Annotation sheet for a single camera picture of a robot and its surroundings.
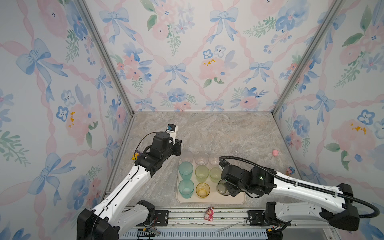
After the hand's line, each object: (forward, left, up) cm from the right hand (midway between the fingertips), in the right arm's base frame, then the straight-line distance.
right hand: (227, 183), depth 72 cm
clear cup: (+25, -12, -12) cm, 30 cm away
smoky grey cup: (-3, +3, +2) cm, 5 cm away
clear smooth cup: (+18, +12, -11) cm, 24 cm away
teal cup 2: (+11, +21, -12) cm, 27 cm away
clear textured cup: (+19, +21, -10) cm, 30 cm away
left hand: (+19, +23, +9) cm, 31 cm away
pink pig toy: (+24, -36, -13) cm, 45 cm away
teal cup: (+1, +20, -10) cm, 22 cm away
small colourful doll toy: (+10, -38, -9) cm, 41 cm away
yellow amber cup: (0, +11, -13) cm, 17 cm away
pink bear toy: (-11, +8, -12) cm, 18 cm away
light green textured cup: (+9, +12, -11) cm, 19 cm away
